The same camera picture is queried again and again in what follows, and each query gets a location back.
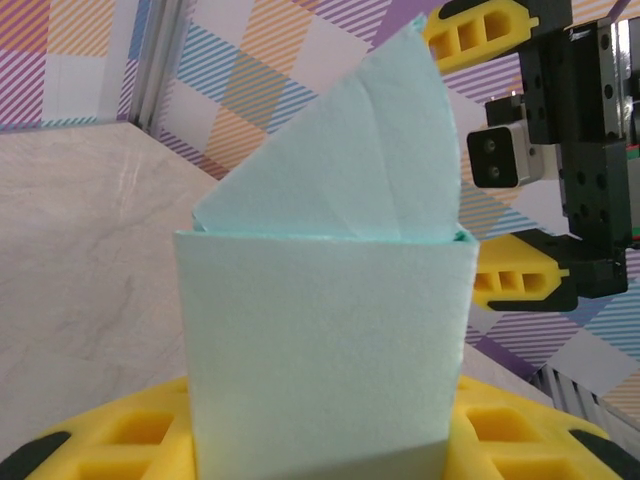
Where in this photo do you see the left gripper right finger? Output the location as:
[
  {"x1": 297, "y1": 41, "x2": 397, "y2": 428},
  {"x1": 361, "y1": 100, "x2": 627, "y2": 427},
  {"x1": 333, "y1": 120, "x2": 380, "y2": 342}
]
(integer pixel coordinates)
[{"x1": 442, "y1": 374, "x2": 640, "y2": 480}]

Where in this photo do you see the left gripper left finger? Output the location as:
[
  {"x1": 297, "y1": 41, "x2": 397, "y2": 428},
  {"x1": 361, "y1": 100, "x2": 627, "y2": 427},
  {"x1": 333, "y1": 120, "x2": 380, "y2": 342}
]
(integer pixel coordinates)
[{"x1": 0, "y1": 377, "x2": 199, "y2": 480}]

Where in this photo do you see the light blue paper box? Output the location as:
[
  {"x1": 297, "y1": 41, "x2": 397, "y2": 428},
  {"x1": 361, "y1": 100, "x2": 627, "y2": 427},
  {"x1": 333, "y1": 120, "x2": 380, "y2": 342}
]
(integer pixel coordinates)
[{"x1": 172, "y1": 13, "x2": 481, "y2": 480}]

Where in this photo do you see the aluminium side rail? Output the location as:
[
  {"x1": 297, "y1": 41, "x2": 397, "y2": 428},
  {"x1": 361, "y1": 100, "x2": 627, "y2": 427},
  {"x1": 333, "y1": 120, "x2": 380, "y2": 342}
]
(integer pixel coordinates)
[{"x1": 530, "y1": 363, "x2": 640, "y2": 441}]

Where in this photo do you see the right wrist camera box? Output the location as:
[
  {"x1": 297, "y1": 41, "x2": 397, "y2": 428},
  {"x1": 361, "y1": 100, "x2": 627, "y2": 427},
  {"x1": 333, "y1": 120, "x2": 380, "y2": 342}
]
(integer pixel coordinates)
[{"x1": 466, "y1": 122, "x2": 564, "y2": 190}]

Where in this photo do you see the aluminium frame post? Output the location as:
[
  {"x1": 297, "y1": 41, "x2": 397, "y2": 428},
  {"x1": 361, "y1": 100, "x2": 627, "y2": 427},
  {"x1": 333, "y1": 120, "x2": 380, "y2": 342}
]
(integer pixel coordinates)
[{"x1": 102, "y1": 0, "x2": 199, "y2": 132}]

